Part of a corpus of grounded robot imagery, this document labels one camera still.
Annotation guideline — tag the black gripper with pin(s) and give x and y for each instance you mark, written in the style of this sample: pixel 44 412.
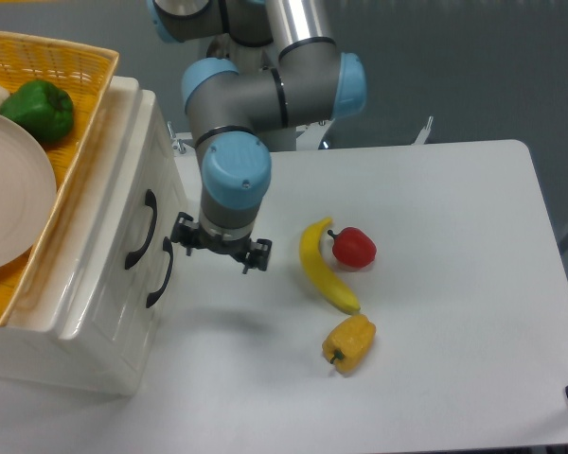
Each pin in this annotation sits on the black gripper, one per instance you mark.
pixel 253 255

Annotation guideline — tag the white top drawer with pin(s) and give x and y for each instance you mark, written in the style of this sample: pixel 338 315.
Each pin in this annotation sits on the white top drawer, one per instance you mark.
pixel 147 199

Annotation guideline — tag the white drawer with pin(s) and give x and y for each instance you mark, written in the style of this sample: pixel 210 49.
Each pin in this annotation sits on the white drawer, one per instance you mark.
pixel 127 317
pixel 147 199

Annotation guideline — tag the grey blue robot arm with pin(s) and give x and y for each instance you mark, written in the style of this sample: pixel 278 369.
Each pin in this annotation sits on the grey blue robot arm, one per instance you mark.
pixel 235 165

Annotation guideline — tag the white drawer cabinet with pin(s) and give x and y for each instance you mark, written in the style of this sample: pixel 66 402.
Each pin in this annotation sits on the white drawer cabinet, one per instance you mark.
pixel 33 345

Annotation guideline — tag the white lower drawer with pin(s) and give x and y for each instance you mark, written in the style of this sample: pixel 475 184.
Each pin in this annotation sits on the white lower drawer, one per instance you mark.
pixel 127 317

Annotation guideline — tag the yellow banana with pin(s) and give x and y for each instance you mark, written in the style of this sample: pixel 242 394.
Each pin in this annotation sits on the yellow banana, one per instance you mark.
pixel 316 268

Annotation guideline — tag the red bell pepper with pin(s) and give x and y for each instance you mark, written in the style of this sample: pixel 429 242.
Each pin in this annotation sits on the red bell pepper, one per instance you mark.
pixel 353 248

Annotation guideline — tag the yellow bell pepper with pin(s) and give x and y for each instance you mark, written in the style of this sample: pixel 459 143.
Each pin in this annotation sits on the yellow bell pepper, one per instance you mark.
pixel 348 343

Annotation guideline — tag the pink plate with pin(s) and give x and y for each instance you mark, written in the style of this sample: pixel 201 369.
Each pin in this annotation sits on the pink plate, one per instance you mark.
pixel 27 190

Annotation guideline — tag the green bell pepper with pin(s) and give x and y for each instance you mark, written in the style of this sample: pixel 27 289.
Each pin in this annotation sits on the green bell pepper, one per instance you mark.
pixel 42 109

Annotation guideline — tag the yellow woven basket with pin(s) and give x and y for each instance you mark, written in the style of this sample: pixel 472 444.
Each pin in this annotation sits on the yellow woven basket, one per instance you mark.
pixel 85 73

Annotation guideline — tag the white table clamp bracket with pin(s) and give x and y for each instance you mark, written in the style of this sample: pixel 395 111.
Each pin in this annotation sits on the white table clamp bracket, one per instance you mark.
pixel 424 133

